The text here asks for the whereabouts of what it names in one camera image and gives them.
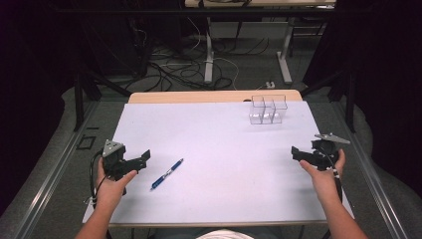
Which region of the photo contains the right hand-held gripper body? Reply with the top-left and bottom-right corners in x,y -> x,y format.
308,132 -> 351,172

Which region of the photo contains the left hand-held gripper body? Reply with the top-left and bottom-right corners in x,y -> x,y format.
101,138 -> 133,182

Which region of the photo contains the blue pen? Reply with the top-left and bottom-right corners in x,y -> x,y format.
149,157 -> 184,191

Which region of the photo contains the clear plastic organizer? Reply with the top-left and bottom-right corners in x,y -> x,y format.
248,94 -> 289,125

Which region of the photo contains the person's right hand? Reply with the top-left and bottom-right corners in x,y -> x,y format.
299,148 -> 346,204

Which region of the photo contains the person's left hand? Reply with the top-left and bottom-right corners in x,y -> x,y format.
95,158 -> 138,209

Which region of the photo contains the black metal stand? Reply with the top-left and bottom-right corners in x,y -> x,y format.
73,71 -> 133,132
300,68 -> 357,133

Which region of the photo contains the white table mat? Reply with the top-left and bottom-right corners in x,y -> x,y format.
82,101 -> 355,224

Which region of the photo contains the white desk leg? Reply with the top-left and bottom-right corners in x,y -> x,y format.
276,17 -> 297,85
204,17 -> 215,84

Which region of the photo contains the light wooden desk top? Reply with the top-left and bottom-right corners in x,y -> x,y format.
184,0 -> 336,9

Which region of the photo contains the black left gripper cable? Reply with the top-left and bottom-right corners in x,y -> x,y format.
89,148 -> 109,209

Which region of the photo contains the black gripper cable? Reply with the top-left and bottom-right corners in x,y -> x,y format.
322,150 -> 344,204
89,148 -> 109,209

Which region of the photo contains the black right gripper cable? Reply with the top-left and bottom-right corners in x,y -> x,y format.
322,150 -> 344,204

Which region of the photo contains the aluminium floor rail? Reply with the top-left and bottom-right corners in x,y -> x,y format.
13,101 -> 101,239
331,101 -> 411,239

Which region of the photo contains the bundle of black floor cables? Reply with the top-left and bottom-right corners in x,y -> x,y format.
123,36 -> 270,93

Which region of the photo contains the white floor cable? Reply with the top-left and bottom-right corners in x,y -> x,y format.
185,16 -> 241,92

